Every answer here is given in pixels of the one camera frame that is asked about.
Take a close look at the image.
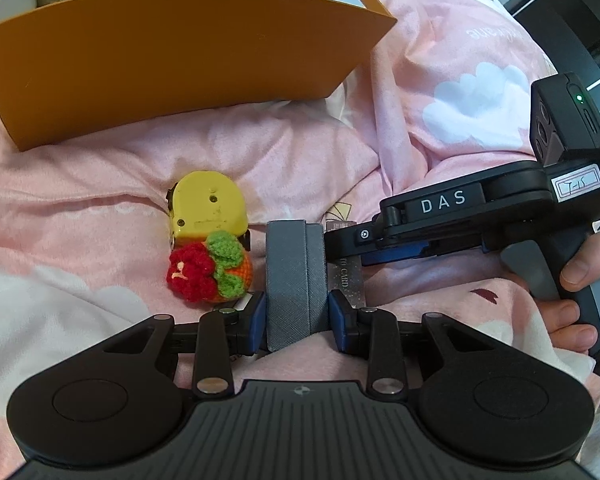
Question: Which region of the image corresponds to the person's right hand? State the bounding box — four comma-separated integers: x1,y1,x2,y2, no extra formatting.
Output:
547,232,600,356

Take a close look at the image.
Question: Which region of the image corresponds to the orange storage box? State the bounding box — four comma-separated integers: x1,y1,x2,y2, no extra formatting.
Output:
0,0,399,152

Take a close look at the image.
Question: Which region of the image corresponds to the pink printed blanket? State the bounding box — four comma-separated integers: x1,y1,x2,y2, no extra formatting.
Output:
0,0,600,480

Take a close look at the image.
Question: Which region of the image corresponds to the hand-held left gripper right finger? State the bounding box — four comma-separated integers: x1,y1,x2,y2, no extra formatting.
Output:
328,290,487,397

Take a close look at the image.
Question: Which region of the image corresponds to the dark furniture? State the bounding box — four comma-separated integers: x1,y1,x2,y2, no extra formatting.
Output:
494,0,600,113

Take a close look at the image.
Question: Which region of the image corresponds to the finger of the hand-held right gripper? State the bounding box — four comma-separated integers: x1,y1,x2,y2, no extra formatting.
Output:
324,221,387,262
361,241,486,267

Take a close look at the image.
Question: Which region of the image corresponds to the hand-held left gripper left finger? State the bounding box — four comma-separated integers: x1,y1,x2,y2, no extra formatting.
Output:
102,291,268,397

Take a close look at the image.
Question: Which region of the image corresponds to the yellow tape measure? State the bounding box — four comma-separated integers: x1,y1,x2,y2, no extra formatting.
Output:
166,171,254,252

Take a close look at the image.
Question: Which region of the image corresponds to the crochet flower ornament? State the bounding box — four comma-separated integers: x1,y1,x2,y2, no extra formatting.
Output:
167,231,254,304

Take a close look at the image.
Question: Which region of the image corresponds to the grey textured box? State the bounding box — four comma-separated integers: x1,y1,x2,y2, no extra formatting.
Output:
265,219,329,354

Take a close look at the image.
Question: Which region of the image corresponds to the silver card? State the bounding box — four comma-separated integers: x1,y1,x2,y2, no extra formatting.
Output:
325,219,369,312

